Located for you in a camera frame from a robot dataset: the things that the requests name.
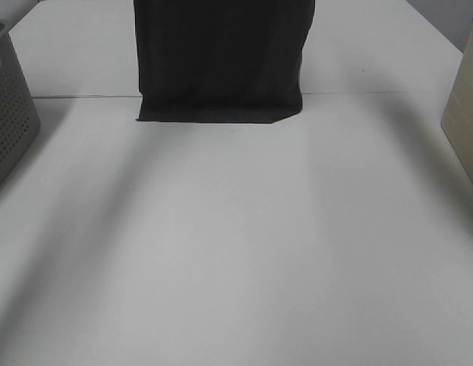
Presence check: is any dark navy towel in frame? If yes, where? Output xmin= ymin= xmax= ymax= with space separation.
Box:
xmin=134 ymin=0 xmax=315 ymax=124

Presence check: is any grey perforated plastic basket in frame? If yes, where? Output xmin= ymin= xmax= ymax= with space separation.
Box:
xmin=0 ymin=19 xmax=40 ymax=186

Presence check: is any beige box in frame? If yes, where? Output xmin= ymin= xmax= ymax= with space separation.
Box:
xmin=441 ymin=18 xmax=473 ymax=185

